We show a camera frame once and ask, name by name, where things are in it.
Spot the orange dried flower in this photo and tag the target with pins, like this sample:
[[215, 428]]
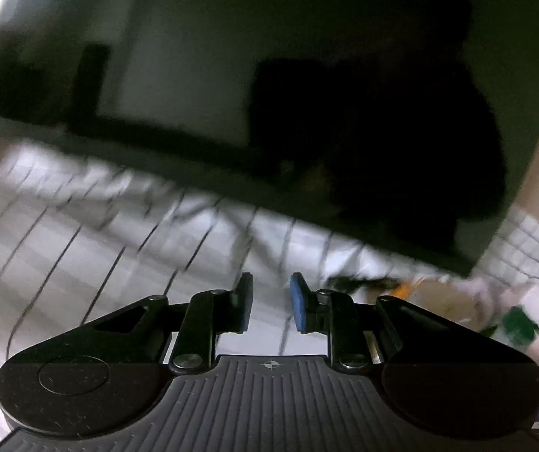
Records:
[[406, 288]]

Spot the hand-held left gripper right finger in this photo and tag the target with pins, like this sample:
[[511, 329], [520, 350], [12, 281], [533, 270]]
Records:
[[300, 306]]

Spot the black computer monitor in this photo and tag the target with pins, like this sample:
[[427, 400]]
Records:
[[232, 80]]

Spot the white black grid tablecloth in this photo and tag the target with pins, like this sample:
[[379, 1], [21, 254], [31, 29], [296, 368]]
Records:
[[86, 245]]

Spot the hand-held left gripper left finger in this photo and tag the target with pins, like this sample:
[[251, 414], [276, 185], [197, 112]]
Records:
[[243, 306]]

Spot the green lid glass jar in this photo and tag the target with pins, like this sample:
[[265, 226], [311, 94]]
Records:
[[518, 328]]

